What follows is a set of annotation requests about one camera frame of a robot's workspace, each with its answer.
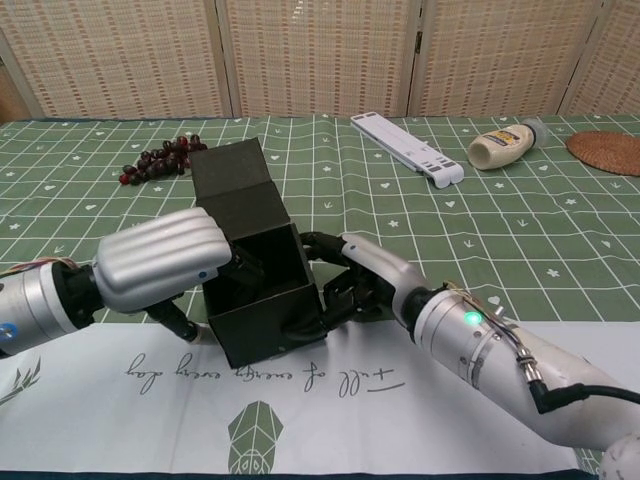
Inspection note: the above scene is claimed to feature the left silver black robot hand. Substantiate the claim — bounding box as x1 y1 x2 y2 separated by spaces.
92 207 266 346

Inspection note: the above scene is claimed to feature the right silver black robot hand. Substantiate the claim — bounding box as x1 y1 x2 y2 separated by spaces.
284 231 436 346

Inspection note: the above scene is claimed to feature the black cardboard folding box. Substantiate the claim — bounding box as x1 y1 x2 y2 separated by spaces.
187 139 329 370

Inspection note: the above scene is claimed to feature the bunch of dark red grapes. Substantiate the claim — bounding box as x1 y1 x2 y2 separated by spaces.
118 133 210 186

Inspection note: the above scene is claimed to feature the white folding laptop stand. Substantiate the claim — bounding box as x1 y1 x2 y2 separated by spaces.
349 112 465 190

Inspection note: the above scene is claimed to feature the green checked tablecloth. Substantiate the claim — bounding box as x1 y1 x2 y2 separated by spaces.
0 113 640 480

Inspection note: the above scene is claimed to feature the cream mayonnaise squeeze bottle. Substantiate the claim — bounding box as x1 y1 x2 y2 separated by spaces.
467 118 550 172

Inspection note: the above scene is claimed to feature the woven bamboo folding screen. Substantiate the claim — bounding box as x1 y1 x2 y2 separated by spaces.
0 0 640 121

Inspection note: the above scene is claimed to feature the round woven rattan coaster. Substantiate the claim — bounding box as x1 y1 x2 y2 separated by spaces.
565 130 640 177

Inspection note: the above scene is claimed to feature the right arm wrist cable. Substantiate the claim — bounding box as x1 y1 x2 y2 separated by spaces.
444 279 640 416

